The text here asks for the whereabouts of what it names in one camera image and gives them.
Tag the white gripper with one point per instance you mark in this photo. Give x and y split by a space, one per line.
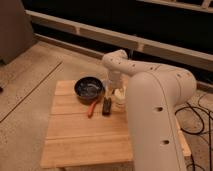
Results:
114 82

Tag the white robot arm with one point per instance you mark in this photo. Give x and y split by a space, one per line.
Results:
153 92

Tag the white ceramic cup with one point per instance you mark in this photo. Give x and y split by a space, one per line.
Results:
120 99

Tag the black rectangular block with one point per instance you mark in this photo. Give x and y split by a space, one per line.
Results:
106 109

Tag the dark blue bowl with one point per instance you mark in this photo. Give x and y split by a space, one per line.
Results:
88 88

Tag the wooden table top board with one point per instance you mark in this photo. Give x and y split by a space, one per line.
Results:
75 140

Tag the grey cabinet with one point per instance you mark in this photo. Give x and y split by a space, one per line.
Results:
16 33

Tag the orange handled tool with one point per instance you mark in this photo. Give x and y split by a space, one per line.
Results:
92 108

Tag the white shelf rail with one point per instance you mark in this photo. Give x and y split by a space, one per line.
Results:
170 52

